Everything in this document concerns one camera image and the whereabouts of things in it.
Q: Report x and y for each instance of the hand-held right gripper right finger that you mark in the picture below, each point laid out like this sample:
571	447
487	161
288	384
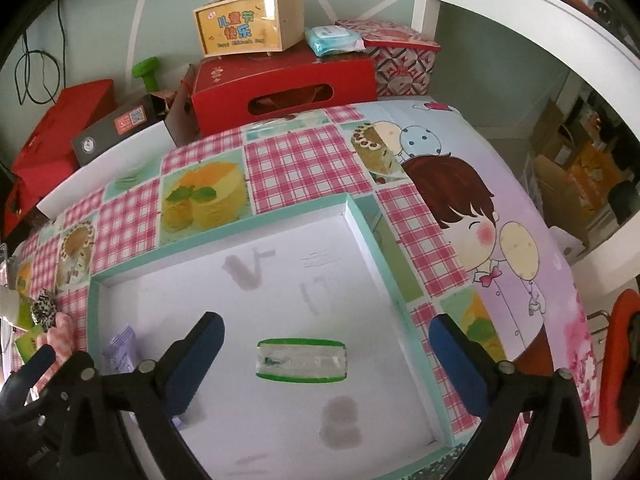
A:
460	370

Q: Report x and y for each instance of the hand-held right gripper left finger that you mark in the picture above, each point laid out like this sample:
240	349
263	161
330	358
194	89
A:
182	375

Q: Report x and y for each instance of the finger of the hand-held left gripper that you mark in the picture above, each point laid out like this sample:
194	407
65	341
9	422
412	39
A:
36	362
65	362

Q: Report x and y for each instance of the green tissue packet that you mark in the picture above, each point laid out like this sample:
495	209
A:
29	342

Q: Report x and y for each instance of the pink white striped cloth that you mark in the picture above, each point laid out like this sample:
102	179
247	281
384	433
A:
61	335

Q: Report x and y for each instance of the purple wet wipe packet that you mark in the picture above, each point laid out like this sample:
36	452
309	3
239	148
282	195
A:
120	352

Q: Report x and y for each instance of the green white small box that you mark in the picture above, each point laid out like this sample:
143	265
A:
301	360

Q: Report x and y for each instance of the white tray with teal rim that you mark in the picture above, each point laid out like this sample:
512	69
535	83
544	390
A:
300	285

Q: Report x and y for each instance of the leopard print scrunchie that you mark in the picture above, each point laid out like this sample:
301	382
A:
44	307

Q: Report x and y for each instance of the white bottle with green label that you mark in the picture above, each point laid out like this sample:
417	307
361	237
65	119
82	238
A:
10	305

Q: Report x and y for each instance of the red chair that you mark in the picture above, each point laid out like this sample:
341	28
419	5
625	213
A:
617	360

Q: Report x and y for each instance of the red paper bag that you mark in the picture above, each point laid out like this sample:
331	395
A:
20	205

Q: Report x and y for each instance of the white board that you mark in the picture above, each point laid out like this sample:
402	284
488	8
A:
75	190

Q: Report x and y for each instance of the black box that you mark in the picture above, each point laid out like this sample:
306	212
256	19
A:
110	135

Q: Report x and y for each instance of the red gift box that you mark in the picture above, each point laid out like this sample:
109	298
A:
65	125

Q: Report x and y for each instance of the orange cardboard box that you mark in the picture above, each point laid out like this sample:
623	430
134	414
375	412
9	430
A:
597	170

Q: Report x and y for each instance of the red box with cut-out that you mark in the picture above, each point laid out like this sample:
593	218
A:
225	85

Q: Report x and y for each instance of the green dumbbell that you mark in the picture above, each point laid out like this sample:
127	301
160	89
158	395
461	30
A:
146	72

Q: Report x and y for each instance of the red patterned tin box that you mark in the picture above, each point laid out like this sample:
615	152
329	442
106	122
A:
400	70

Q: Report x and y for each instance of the blue wet wipes pack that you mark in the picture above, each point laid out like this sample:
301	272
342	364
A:
332	40

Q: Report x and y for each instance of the white desk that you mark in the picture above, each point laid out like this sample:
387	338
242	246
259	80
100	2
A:
500	5

